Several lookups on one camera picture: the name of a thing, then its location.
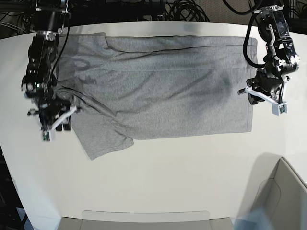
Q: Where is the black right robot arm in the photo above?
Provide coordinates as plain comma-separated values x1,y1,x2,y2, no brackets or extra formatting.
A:
21,0,78,134

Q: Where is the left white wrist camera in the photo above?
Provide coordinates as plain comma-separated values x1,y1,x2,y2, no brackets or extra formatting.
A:
272,102,287,116

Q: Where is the grey T-shirt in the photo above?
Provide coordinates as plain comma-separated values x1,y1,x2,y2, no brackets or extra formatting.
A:
55,34,256,160

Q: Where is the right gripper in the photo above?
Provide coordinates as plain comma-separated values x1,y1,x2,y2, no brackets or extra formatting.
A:
27,98,82,131

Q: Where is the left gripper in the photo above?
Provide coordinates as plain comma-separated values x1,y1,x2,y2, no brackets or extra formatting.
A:
237,70,289,105

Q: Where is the black cable bundle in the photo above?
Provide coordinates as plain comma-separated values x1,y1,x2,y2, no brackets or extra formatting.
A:
153,0,212,23

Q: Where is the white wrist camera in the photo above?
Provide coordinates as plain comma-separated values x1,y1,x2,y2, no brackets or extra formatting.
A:
42,130,56,142
272,102,287,116

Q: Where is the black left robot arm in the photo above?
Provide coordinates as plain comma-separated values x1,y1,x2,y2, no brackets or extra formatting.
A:
224,0,300,105

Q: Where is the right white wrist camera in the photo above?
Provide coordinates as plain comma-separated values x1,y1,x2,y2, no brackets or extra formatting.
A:
42,130,56,142

